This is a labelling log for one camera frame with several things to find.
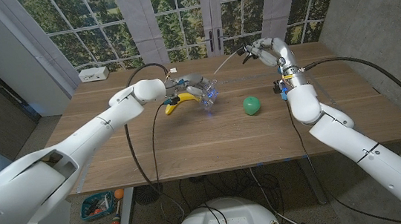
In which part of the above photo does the white floor cable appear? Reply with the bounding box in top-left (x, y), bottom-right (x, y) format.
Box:
top-left (249, 163), bottom-right (305, 224)

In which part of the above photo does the white table leg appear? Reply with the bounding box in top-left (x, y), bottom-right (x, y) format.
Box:
top-left (114, 187), bottom-right (138, 224)

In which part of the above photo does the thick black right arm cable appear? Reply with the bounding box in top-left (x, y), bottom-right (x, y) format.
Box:
top-left (301, 49), bottom-right (401, 134)

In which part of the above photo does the yellow toy banana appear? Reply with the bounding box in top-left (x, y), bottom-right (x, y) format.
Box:
top-left (163, 90), bottom-right (202, 116)

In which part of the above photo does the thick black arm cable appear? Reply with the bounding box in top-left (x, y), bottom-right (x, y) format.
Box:
top-left (117, 61), bottom-right (186, 224)
top-left (301, 49), bottom-right (401, 134)

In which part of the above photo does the grey table leg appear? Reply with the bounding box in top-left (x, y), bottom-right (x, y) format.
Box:
top-left (297, 157), bottom-right (330, 207)

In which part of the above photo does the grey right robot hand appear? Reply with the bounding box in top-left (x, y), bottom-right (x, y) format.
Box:
top-left (241, 34), bottom-right (299, 75)

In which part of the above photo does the green toy apple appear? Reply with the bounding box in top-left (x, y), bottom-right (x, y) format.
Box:
top-left (241, 95), bottom-right (263, 117)

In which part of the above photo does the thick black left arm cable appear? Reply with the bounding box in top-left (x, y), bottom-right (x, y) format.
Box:
top-left (117, 61), bottom-right (186, 224)

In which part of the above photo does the black floor fan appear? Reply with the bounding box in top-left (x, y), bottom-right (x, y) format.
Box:
top-left (133, 182), bottom-right (165, 206)

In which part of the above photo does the white power strip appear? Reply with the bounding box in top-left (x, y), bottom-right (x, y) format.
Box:
top-left (77, 65), bottom-right (111, 84)

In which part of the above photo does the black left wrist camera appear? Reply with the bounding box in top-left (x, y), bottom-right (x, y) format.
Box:
top-left (163, 96), bottom-right (182, 107)

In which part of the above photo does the teal toy basket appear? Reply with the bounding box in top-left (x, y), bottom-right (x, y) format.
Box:
top-left (78, 190), bottom-right (117, 223)

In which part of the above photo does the black floor cable tangle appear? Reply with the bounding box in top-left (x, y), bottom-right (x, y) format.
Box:
top-left (177, 163), bottom-right (282, 219)

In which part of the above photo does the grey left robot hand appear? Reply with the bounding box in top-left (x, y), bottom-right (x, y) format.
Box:
top-left (164, 71), bottom-right (220, 112)

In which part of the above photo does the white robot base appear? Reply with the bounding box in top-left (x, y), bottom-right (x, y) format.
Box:
top-left (172, 191), bottom-right (282, 224)

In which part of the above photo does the clear plastic spray bottle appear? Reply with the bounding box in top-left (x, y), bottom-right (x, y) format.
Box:
top-left (197, 81), bottom-right (221, 110)

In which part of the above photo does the printed window backdrop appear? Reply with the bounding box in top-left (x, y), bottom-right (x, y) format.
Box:
top-left (0, 0), bottom-right (351, 85)

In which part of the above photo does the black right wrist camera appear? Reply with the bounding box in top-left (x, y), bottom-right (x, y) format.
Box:
top-left (272, 79), bottom-right (290, 102)

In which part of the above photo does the thin black left camera cable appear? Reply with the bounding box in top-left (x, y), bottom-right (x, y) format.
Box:
top-left (146, 101), bottom-right (175, 194)

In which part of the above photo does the colourful toy maraca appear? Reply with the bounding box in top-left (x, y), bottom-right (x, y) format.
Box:
top-left (108, 198), bottom-right (123, 224)

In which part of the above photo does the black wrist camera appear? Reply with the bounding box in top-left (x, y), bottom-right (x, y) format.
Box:
top-left (163, 96), bottom-right (182, 107)
top-left (272, 79), bottom-right (290, 102)

